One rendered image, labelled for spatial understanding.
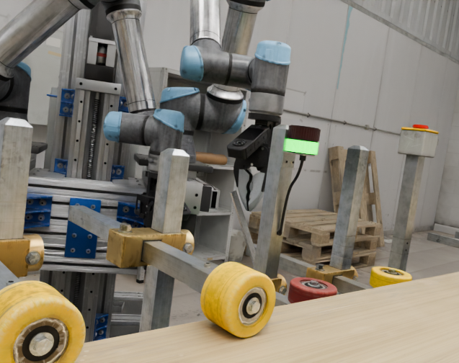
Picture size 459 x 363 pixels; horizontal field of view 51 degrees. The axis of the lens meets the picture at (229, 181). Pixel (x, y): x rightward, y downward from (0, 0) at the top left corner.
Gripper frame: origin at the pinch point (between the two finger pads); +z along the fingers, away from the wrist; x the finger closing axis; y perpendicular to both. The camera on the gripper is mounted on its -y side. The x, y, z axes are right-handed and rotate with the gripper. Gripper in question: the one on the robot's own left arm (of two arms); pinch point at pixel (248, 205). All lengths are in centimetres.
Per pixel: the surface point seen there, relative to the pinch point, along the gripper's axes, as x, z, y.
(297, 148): -13.7, -13.8, -10.7
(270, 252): -10.0, 6.9, -7.8
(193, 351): -20, 9, -50
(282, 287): -12.1, 14.1, -4.3
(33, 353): -14, 6, -66
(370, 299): -31.0, 9.3, -12.9
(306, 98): 148, -66, 408
